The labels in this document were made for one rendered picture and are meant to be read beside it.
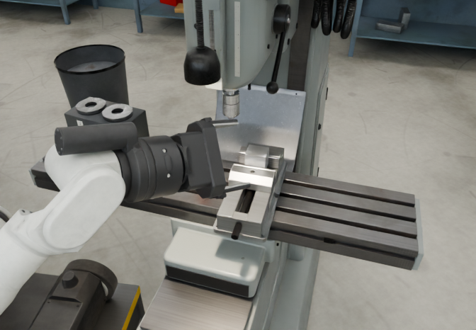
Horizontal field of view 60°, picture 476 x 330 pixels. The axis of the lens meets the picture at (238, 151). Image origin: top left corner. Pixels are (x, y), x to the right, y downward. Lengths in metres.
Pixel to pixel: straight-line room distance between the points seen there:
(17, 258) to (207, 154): 0.28
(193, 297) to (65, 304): 0.47
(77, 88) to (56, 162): 2.42
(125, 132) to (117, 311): 1.22
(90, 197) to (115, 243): 1.96
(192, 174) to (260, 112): 0.91
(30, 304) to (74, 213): 1.11
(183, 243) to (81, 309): 0.43
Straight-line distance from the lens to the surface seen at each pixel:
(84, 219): 0.52
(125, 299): 1.72
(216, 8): 0.88
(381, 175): 2.96
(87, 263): 1.61
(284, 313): 1.88
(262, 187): 1.14
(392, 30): 4.79
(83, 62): 3.34
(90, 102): 1.38
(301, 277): 2.00
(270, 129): 1.49
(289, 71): 1.44
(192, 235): 1.29
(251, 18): 0.92
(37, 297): 1.62
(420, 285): 2.39
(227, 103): 1.09
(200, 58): 0.79
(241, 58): 0.95
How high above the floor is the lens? 1.78
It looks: 36 degrees down
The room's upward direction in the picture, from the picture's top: straight up
